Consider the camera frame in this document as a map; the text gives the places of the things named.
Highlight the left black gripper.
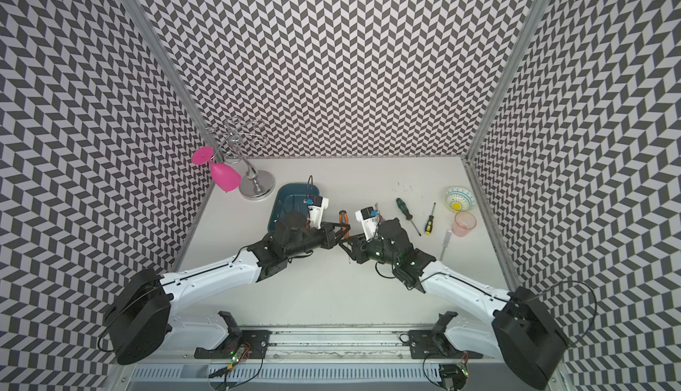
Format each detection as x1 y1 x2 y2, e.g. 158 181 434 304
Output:
286 221 351 259

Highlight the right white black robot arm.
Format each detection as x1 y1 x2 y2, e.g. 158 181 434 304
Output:
338 219 571 390

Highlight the teal plastic storage box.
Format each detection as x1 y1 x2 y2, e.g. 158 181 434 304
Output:
267 183 320 232

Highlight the patterned ceramic bowl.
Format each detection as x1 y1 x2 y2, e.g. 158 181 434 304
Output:
444 186 477 212

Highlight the pink translucent cup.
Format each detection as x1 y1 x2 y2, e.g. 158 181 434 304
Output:
452 211 477 238

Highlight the pink plastic wine glass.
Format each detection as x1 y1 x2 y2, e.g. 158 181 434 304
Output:
192 146 242 192

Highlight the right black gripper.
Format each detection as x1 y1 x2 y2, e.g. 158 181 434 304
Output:
339 231 399 266

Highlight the purple handled screwdriver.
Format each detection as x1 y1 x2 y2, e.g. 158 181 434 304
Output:
374 202 384 223

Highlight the chrome glass holder stand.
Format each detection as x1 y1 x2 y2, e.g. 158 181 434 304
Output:
206 119 276 201

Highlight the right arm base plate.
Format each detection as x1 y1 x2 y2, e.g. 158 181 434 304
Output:
400 311 469 360

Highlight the small yellow black screwdriver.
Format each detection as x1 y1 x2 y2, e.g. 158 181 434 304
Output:
424 203 436 235

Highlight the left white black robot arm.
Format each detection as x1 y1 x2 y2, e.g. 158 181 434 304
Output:
102 212 350 365

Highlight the orange handled thin screwdriver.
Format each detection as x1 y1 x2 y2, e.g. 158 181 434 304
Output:
339 210 350 239

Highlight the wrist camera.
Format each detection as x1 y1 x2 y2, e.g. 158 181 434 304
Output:
356 206 380 241
305 195 329 230

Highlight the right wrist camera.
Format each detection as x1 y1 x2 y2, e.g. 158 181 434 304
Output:
356 206 380 241

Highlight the aluminium front rail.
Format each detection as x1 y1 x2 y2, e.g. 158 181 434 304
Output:
119 324 560 365

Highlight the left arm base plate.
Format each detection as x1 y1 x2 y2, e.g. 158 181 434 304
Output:
194 311 271 361

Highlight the green handled screwdriver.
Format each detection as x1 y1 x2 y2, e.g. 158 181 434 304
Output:
395 198 421 236

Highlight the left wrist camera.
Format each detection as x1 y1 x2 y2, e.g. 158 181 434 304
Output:
305 195 329 230

